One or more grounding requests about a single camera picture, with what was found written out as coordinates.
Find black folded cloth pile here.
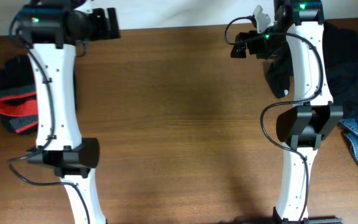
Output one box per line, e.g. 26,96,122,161
0,55,35,85

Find black pants with red waistband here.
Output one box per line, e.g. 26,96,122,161
0,82,39,134

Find black metal rail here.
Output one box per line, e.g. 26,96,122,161
302,217,343,224

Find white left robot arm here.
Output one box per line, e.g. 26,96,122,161
9,1,120,223

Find black garment with button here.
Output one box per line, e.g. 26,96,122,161
265,50,293,99

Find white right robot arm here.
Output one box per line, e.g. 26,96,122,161
227,1,343,223

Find black knit garment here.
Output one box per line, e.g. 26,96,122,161
323,22,358,70

